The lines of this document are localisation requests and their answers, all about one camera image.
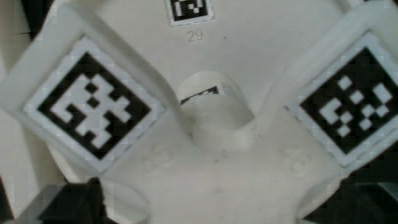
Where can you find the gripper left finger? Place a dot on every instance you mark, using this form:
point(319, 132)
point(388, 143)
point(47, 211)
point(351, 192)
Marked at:
point(68, 204)

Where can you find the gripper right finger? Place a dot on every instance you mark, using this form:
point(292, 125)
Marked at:
point(363, 204)

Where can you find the white cylindrical table leg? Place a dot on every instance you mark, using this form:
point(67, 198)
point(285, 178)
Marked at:
point(218, 112)

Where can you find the white cross-shaped table base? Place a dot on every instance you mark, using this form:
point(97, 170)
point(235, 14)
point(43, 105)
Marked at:
point(88, 96)

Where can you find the white round table top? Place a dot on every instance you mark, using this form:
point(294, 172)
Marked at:
point(235, 36)

